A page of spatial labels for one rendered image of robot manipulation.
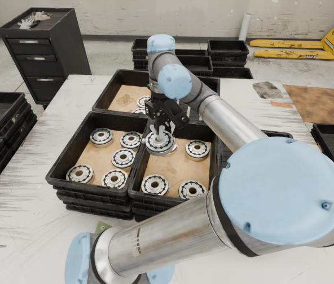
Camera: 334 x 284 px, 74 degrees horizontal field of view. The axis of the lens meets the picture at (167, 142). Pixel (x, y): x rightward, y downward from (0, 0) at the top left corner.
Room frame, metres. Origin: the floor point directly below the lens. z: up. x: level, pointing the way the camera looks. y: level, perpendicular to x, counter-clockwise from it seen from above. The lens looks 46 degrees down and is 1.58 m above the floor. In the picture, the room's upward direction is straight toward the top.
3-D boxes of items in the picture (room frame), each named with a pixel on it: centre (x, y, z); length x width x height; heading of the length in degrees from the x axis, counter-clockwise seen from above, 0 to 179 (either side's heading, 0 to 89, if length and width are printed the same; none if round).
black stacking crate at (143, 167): (0.56, -0.05, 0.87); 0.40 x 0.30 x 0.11; 170
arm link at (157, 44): (0.60, 0.02, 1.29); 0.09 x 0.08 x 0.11; 16
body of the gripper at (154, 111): (0.61, 0.02, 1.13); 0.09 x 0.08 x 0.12; 43
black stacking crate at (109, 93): (1.01, 0.18, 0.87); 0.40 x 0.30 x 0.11; 170
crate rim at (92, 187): (0.61, 0.25, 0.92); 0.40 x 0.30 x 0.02; 170
